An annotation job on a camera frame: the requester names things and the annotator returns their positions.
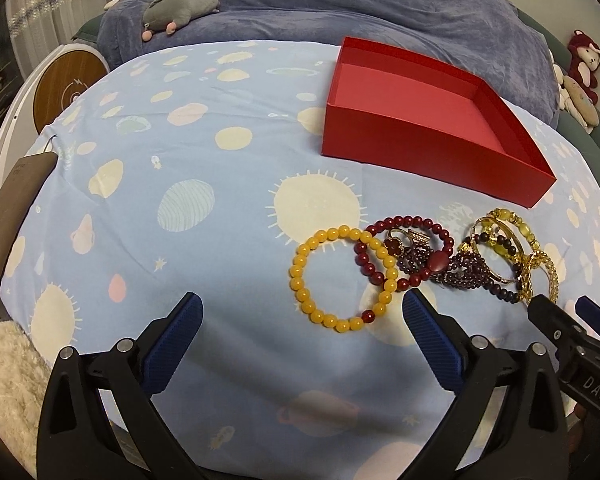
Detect red cardboard tray box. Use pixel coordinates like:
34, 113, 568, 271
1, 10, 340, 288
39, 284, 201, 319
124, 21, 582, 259
322, 37, 556, 208

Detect brown cardboard piece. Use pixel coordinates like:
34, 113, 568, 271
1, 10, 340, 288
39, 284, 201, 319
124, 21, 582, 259
0, 152, 58, 279

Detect green bed frame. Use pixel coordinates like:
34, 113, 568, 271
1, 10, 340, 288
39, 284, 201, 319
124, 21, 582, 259
518, 10, 600, 187

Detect purple garnet bead bracelet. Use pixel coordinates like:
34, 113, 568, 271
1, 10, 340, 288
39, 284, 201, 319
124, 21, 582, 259
384, 238, 504, 294

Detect purple-blue plush blanket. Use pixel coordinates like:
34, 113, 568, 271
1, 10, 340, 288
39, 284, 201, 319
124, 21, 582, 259
97, 0, 559, 127

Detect thin gold bangle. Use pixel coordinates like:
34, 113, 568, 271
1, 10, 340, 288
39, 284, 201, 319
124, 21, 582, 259
460, 212, 522, 285

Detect dark red bead bracelet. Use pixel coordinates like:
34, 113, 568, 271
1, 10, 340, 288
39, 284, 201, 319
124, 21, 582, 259
353, 213, 455, 293

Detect cream fluffy rug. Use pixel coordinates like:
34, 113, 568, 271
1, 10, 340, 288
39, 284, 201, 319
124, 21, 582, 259
0, 322, 50, 476

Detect grey mouse plush toy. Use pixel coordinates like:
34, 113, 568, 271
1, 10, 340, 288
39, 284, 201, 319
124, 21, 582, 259
142, 0, 220, 42

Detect light blue planet bedsheet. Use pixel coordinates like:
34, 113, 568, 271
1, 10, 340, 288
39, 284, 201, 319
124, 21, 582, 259
0, 41, 600, 479

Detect red monkey plush toy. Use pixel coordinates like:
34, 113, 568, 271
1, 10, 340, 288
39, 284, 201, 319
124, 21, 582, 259
567, 29, 600, 105

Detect yellow-green gemstone bracelet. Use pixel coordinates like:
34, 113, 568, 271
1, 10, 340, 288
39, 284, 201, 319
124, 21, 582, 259
479, 207, 546, 261

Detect gold chain cuff bracelet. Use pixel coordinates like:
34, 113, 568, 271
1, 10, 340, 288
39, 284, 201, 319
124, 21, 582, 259
517, 246, 562, 305

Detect yellow bead bracelet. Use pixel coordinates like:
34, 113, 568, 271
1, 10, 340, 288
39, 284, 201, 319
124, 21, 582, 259
288, 225, 400, 334

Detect white round wooden device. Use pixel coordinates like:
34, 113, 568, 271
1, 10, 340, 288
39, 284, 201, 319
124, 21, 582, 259
0, 42, 109, 188

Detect white curtain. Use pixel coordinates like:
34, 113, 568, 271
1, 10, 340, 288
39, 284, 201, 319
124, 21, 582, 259
5, 0, 106, 77

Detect beige plush toy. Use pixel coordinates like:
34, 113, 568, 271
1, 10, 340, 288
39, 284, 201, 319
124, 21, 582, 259
553, 63, 600, 134

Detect dark brown bead bracelet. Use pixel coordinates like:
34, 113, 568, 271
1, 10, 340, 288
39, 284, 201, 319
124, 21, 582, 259
462, 228, 534, 306

